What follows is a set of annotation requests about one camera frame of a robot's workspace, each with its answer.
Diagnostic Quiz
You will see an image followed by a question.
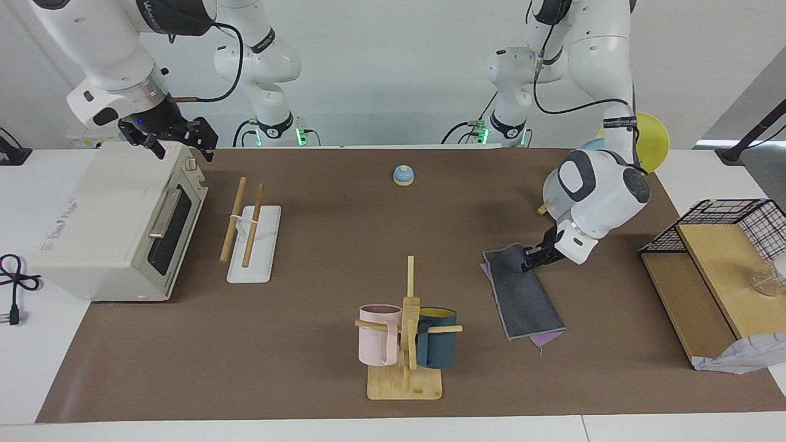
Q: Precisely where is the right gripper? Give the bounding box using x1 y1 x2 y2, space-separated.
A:
118 98 219 163

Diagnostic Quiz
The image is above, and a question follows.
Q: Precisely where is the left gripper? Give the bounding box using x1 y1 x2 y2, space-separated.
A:
521 223 562 272

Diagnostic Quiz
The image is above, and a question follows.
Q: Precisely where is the grey towel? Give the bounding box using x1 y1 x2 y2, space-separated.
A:
482 243 567 342

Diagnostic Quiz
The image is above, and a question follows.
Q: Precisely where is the white rack with wooden bars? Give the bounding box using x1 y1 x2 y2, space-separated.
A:
219 176 282 285

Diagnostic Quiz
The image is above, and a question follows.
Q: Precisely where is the purple cloth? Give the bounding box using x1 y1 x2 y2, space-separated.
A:
480 260 567 358

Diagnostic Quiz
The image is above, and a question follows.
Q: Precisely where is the white toaster oven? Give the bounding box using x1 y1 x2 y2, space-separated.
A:
29 141 209 303

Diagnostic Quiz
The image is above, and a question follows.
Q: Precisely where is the dark teal mug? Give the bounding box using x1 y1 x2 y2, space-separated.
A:
416 306 459 370

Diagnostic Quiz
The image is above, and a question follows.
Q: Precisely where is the black stand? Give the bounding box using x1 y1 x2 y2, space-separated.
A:
0 126 33 167
715 97 786 166

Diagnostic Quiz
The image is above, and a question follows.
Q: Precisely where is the yellow plate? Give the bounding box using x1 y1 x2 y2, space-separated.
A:
597 112 671 174

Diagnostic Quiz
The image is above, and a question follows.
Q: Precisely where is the wooden mug tree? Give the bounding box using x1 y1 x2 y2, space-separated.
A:
354 255 464 401

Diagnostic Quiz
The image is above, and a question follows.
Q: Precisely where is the wooden shelf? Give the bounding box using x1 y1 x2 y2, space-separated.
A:
640 223 786 370

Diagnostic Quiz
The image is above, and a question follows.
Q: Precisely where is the pink mug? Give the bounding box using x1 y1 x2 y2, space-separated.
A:
357 303 403 368

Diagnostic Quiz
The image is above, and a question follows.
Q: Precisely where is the clear glass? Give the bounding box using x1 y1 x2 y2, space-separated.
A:
750 269 786 298

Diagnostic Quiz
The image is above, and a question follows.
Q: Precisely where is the white patterned cloth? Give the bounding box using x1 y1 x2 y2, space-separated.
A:
693 331 786 375

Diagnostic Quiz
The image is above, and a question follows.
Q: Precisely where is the black cable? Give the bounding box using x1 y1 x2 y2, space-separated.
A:
0 254 42 327
167 21 246 104
441 91 499 146
232 118 259 149
525 0 643 170

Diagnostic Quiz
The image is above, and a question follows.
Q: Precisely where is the black wire basket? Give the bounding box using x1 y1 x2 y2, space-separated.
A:
638 198 786 264

